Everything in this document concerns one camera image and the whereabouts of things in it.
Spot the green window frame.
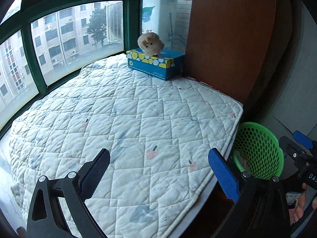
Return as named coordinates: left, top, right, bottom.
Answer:
left=0, top=0, right=194, bottom=139

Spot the green plastic basket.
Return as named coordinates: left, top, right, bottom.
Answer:
left=232, top=122, right=284, bottom=179

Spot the beige plush toy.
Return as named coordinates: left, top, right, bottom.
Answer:
left=137, top=32, right=164, bottom=56

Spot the brown wooden panel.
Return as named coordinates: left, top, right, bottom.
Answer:
left=184, top=0, right=276, bottom=103

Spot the blue yellow tissue box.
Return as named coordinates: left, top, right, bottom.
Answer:
left=126, top=48, right=185, bottom=81

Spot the white quilted bed mat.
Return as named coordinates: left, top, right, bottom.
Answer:
left=10, top=54, right=243, bottom=237

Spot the person's hand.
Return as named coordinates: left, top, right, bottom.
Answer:
left=291, top=183, right=307, bottom=224

